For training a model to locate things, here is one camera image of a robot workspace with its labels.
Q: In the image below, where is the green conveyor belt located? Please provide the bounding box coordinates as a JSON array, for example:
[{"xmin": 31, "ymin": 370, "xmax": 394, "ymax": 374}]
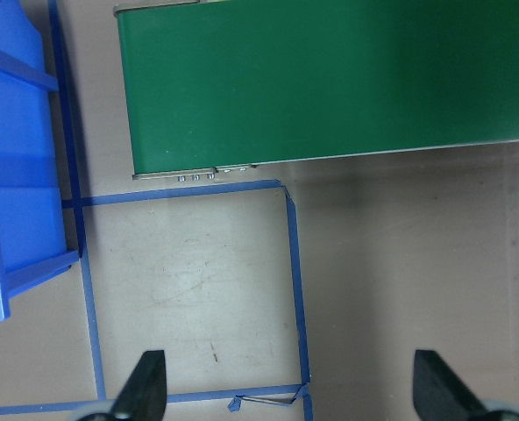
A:
[{"xmin": 114, "ymin": 1, "xmax": 519, "ymax": 176}]

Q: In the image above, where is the left blue bin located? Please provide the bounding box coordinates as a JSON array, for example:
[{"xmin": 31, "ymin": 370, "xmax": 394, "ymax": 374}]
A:
[{"xmin": 0, "ymin": 1, "xmax": 78, "ymax": 322}]

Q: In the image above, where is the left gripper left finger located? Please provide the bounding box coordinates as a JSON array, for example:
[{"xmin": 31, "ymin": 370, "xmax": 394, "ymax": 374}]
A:
[{"xmin": 108, "ymin": 350, "xmax": 167, "ymax": 421}]

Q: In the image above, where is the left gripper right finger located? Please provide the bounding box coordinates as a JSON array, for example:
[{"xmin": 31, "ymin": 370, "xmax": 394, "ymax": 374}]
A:
[{"xmin": 412, "ymin": 349, "xmax": 487, "ymax": 421}]

